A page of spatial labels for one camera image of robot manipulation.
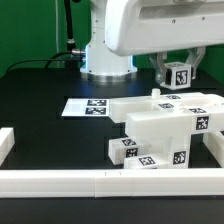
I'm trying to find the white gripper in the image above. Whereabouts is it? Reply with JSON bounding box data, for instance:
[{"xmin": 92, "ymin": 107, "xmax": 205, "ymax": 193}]
[{"xmin": 105, "ymin": 0, "xmax": 224, "ymax": 84}]

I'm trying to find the white marker base plate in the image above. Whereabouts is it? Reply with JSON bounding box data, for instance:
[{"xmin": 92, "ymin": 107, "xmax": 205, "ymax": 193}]
[{"xmin": 62, "ymin": 98, "xmax": 109, "ymax": 117}]

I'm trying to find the white left fence wall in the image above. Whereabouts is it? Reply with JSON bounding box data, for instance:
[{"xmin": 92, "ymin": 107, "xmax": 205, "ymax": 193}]
[{"xmin": 0, "ymin": 127, "xmax": 15, "ymax": 166}]

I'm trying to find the white chair back frame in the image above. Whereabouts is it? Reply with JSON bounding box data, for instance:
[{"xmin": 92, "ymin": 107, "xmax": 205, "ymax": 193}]
[{"xmin": 109, "ymin": 92, "xmax": 224, "ymax": 140}]

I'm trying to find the black vertical hose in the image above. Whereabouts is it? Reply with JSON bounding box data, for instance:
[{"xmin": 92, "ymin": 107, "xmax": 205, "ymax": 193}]
[{"xmin": 63, "ymin": 0, "xmax": 76, "ymax": 52}]

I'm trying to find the white chair seat part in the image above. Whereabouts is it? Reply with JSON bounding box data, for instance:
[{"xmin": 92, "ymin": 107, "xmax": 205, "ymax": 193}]
[{"xmin": 133, "ymin": 131, "xmax": 192, "ymax": 169}]

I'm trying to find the white tagged cube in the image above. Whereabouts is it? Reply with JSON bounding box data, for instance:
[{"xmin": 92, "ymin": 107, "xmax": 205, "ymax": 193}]
[{"xmin": 162, "ymin": 62, "xmax": 191, "ymax": 90}]

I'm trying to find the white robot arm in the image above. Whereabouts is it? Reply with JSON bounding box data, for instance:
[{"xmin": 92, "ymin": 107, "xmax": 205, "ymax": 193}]
[{"xmin": 82, "ymin": 0, "xmax": 224, "ymax": 89}]

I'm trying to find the white front fence wall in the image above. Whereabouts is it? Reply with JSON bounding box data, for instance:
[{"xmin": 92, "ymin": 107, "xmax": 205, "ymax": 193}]
[{"xmin": 0, "ymin": 168, "xmax": 224, "ymax": 198}]

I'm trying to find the white right fence wall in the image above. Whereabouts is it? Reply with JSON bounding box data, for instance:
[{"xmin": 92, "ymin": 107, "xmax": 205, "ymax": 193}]
[{"xmin": 203, "ymin": 132, "xmax": 224, "ymax": 168}]

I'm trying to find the black cable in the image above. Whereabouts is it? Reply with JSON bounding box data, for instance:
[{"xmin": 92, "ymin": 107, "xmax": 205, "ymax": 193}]
[{"xmin": 4, "ymin": 49, "xmax": 86, "ymax": 76}]

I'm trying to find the white fence wall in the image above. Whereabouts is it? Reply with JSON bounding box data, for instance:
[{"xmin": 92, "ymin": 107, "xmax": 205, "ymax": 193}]
[
  {"xmin": 0, "ymin": 127, "xmax": 15, "ymax": 166},
  {"xmin": 0, "ymin": 168, "xmax": 224, "ymax": 198},
  {"xmin": 203, "ymin": 132, "xmax": 224, "ymax": 168}
]

